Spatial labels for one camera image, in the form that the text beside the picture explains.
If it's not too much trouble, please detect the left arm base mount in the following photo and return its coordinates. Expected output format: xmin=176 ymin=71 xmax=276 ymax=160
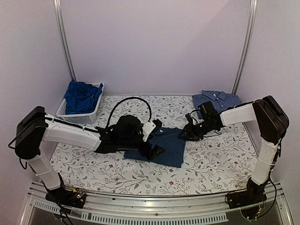
xmin=45 ymin=187 xmax=86 ymax=209

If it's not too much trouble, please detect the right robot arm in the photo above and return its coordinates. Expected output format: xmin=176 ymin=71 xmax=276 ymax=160
xmin=178 ymin=96 xmax=289 ymax=204

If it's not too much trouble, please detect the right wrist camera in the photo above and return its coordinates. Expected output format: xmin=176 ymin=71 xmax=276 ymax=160
xmin=185 ymin=113 xmax=198 ymax=125

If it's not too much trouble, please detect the white plastic laundry basket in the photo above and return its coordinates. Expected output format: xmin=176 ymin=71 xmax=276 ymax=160
xmin=56 ymin=81 xmax=105 ymax=124

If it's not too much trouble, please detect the left aluminium frame post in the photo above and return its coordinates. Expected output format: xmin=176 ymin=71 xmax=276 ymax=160
xmin=53 ymin=0 xmax=77 ymax=82

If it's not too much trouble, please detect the right aluminium frame post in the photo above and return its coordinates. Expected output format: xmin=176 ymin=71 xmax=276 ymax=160
xmin=232 ymin=0 xmax=258 ymax=95

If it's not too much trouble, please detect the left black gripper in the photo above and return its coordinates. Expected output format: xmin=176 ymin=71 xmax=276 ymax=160
xmin=119 ymin=133 xmax=165 ymax=161

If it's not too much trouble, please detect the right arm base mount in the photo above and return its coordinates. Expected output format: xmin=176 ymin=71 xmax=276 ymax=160
xmin=225 ymin=188 xmax=267 ymax=209

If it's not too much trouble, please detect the bright blue garment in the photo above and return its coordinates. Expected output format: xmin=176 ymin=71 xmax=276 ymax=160
xmin=64 ymin=81 xmax=104 ymax=115

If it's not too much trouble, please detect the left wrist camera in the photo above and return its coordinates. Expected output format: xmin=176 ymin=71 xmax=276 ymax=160
xmin=142 ymin=119 xmax=162 ymax=142

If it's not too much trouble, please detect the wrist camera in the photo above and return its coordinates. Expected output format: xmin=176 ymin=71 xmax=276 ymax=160
xmin=142 ymin=119 xmax=162 ymax=142
xmin=185 ymin=113 xmax=198 ymax=125

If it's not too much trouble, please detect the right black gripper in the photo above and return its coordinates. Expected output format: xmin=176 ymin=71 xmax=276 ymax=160
xmin=178 ymin=119 xmax=215 ymax=142

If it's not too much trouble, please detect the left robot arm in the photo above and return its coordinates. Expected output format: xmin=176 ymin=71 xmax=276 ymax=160
xmin=8 ymin=106 xmax=165 ymax=203

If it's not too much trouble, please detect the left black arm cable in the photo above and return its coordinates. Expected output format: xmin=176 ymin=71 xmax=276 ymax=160
xmin=106 ymin=96 xmax=152 ymax=132

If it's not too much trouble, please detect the folded blue checkered shirt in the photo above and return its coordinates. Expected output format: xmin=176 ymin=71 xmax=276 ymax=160
xmin=192 ymin=90 xmax=241 ymax=113

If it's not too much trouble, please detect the aluminium frame post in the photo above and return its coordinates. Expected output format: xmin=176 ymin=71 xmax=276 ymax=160
xmin=53 ymin=0 xmax=77 ymax=82
xmin=232 ymin=0 xmax=258 ymax=95

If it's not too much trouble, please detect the floral patterned table mat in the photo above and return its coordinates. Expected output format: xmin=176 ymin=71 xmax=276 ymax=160
xmin=50 ymin=96 xmax=257 ymax=195

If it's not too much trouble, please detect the dark teal t-shirt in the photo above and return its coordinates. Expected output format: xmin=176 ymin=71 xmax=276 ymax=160
xmin=124 ymin=127 xmax=186 ymax=168

